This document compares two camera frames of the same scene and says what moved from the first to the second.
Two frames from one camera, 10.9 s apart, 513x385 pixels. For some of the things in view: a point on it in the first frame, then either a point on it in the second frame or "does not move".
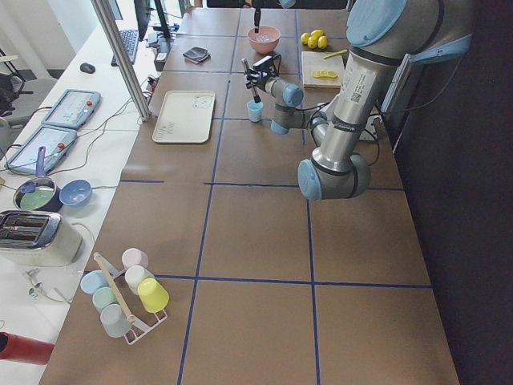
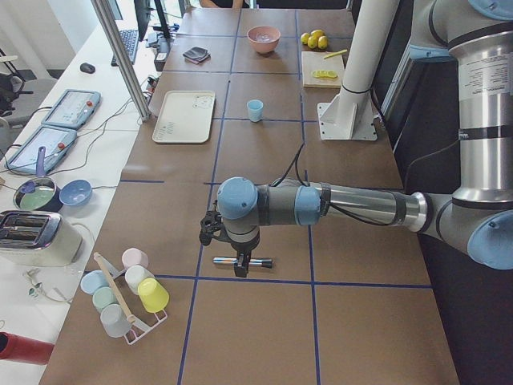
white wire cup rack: [115, 271] does not move
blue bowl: [76, 192] does not move
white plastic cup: [135, 275] does not move
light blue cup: [256, 111] does not move
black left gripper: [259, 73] to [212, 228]
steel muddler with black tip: [249, 78] to [265, 262]
